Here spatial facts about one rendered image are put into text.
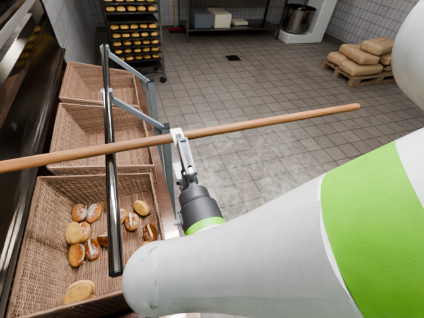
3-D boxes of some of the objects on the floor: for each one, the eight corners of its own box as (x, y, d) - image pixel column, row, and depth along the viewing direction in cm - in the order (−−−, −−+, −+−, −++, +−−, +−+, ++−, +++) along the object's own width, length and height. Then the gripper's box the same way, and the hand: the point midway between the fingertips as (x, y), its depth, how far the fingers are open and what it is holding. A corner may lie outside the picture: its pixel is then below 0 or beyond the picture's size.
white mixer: (286, 45, 491) (310, -34, 396) (272, 35, 533) (289, -39, 438) (323, 43, 519) (353, -30, 424) (306, 33, 561) (330, -36, 466)
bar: (158, 342, 127) (102, 276, 43) (134, 175, 208) (99, 40, 124) (210, 320, 136) (248, 231, 52) (168, 169, 217) (156, 38, 133)
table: (185, 43, 450) (185, -12, 386) (176, 30, 501) (175, -21, 437) (279, 40, 512) (293, -9, 447) (262, 28, 563) (272, -17, 499)
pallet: (350, 87, 373) (355, 79, 362) (320, 66, 424) (323, 58, 414) (401, 81, 407) (407, 73, 396) (367, 62, 458) (371, 55, 447)
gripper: (180, 176, 43) (159, 113, 57) (183, 235, 61) (166, 176, 74) (217, 168, 45) (188, 110, 59) (209, 227, 63) (188, 171, 77)
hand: (176, 149), depth 66 cm, fingers open, 13 cm apart
